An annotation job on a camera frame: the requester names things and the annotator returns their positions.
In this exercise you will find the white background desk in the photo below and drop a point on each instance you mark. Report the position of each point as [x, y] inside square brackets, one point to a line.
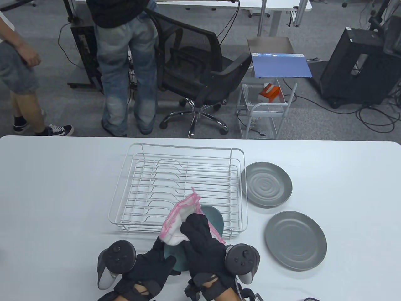
[282, 4]

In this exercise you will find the grey rippled plate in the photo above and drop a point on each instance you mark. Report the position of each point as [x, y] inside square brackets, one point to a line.
[266, 185]

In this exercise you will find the blue folder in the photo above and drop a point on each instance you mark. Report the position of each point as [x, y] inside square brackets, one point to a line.
[282, 66]

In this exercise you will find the hand controller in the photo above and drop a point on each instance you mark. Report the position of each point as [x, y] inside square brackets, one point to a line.
[241, 258]
[117, 257]

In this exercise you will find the teal plate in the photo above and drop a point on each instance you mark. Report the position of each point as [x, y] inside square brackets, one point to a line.
[214, 221]

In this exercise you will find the right hand controller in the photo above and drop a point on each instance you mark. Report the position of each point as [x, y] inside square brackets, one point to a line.
[241, 258]

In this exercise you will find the black equipment case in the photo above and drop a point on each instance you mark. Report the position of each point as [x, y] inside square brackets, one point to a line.
[351, 69]

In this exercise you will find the person's left hand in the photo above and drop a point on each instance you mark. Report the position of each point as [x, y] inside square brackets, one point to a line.
[147, 269]

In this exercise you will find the grey metal trolley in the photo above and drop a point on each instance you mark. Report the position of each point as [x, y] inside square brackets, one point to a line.
[269, 45]

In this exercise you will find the black mesh office chair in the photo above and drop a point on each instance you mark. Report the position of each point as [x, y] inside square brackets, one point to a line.
[188, 62]

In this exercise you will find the grey smooth plate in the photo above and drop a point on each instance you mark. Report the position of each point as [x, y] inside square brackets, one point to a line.
[296, 241]

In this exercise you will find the orange box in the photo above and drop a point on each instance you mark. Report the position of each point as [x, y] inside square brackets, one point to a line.
[270, 92]

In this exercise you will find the person's right hand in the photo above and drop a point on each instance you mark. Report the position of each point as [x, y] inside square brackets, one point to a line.
[200, 250]

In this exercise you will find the white pink-edged dish cloth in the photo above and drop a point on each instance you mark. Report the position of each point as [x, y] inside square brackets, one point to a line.
[175, 225]

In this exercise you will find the left hand controller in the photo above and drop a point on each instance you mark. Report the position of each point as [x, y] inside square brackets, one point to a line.
[117, 257]

